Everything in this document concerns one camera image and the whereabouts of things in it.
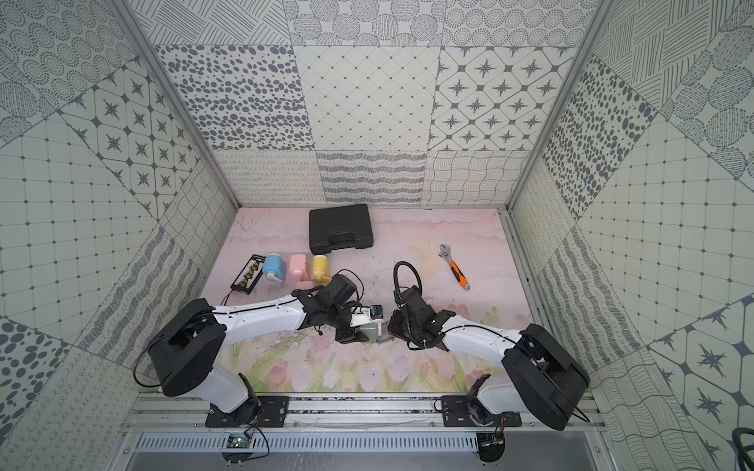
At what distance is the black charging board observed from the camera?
98cm

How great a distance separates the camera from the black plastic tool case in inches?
41.8

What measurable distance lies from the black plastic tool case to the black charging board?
0.63ft
